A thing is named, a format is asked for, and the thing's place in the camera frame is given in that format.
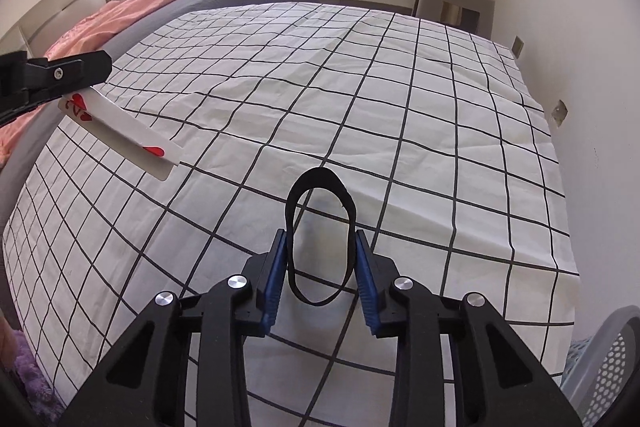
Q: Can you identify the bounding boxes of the pink blanket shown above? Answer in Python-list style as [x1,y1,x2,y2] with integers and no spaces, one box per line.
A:
[0,0,251,164]

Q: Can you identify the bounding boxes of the grey perforated plastic basket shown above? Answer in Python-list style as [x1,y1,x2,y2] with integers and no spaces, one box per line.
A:
[559,309,640,427]

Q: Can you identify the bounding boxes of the black elastic band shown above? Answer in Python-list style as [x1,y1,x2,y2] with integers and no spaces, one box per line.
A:
[283,167,359,308]

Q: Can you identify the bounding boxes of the grey plastic stool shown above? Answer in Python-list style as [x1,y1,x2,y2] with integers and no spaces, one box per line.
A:
[411,0,496,40]

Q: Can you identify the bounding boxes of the purple fleece pants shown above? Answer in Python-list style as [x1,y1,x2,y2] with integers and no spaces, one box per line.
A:
[0,321,67,427]

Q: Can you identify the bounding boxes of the red hearts playing card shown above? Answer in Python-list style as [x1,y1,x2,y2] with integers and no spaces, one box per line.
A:
[57,88,182,182]

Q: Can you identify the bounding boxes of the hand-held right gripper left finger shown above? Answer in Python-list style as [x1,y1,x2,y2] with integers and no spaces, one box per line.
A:
[60,229,290,427]

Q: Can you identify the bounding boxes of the white black checkered sheet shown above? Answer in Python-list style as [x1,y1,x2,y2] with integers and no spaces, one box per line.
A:
[2,0,581,427]

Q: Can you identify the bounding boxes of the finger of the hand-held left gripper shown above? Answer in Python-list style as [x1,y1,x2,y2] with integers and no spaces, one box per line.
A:
[0,91,69,126]
[0,50,114,100]

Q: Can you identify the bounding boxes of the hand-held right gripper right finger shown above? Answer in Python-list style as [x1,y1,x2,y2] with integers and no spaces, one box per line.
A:
[354,229,583,427]

